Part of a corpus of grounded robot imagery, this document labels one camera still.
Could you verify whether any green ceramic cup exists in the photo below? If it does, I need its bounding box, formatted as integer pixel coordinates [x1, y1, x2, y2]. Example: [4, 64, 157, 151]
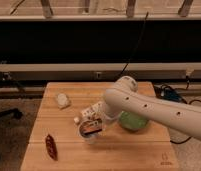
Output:
[118, 111, 149, 131]

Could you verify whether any black office chair base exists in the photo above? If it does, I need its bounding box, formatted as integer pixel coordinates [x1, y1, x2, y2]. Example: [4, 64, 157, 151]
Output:
[0, 108, 23, 119]

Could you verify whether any white eraser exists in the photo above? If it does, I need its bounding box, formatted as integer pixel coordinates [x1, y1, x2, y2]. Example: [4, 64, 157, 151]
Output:
[56, 93, 71, 109]

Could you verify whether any blue power strip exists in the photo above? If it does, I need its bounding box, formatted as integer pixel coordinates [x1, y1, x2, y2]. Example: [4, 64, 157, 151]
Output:
[161, 90, 181, 102]

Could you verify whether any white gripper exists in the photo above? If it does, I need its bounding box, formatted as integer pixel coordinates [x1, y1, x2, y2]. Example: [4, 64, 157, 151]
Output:
[73, 101, 103, 138]

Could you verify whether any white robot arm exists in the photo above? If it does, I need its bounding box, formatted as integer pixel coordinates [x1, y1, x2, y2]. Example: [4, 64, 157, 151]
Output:
[79, 76, 201, 141]

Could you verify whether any black hanging cable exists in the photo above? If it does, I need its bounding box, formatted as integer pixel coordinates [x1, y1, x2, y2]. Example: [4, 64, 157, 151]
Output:
[115, 11, 150, 81]

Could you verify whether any dark red pepper-like object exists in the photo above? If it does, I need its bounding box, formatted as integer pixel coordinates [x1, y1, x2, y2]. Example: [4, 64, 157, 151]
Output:
[45, 134, 58, 161]

